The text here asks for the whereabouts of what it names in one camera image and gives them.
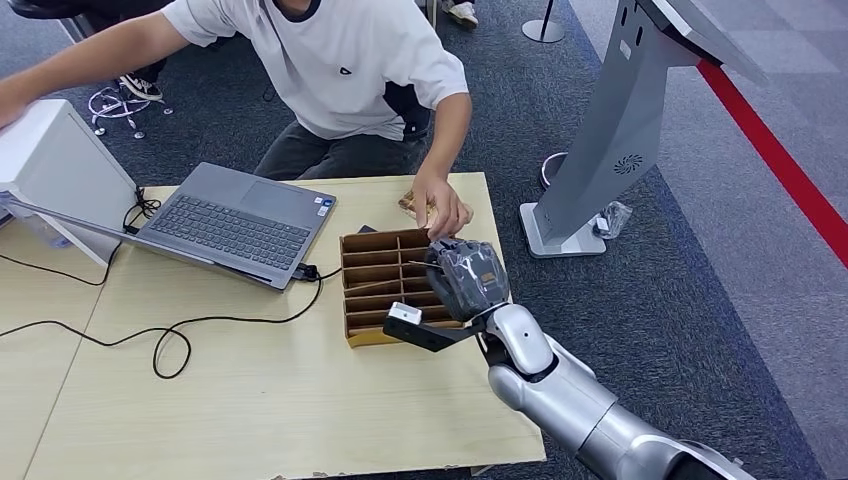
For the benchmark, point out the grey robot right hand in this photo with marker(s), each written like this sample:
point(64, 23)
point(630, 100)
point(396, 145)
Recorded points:
point(470, 278)

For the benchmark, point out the person's right hand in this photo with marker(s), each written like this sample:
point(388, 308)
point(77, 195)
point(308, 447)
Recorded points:
point(10, 102)

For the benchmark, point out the person's left hand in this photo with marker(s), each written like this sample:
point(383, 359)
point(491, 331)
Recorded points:
point(442, 205)

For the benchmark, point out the person's right forearm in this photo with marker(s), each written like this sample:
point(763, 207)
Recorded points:
point(93, 56)

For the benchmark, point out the person's left forearm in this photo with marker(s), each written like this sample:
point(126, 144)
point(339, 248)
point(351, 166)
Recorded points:
point(450, 136)

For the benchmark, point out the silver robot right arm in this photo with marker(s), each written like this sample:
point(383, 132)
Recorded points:
point(576, 397)

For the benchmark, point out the small black card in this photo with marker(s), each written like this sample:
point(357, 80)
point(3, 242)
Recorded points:
point(366, 229)

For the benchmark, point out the person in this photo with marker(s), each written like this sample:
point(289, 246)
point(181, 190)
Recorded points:
point(344, 73)

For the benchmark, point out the yellow snack packet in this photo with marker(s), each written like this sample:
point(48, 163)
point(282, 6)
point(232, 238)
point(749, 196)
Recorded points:
point(411, 204)

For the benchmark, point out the white box device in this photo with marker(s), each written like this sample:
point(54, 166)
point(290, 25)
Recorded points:
point(60, 172)

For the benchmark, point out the brown cardboard divider box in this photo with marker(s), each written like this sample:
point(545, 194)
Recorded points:
point(381, 285)

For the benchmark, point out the office chair chrome base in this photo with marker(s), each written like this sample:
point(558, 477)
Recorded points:
point(122, 109)

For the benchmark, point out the round grey bin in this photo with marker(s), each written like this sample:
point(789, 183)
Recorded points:
point(551, 169)

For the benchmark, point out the black and white sneaker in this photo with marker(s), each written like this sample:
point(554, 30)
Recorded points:
point(140, 86)

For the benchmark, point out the clear plastic bag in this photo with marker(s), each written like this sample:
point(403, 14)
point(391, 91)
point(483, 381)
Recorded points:
point(613, 218)

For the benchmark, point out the white shoe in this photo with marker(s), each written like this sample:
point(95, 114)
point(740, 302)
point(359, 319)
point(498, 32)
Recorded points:
point(462, 12)

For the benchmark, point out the grey kiosk stand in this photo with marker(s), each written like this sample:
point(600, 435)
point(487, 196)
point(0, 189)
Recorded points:
point(623, 126)

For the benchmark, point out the stanchion pole round base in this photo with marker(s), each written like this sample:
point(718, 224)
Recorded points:
point(543, 28)

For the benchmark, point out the grey open laptop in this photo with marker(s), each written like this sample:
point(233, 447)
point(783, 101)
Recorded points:
point(238, 225)

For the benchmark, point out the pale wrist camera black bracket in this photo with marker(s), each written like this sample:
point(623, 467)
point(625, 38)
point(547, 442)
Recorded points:
point(414, 328)

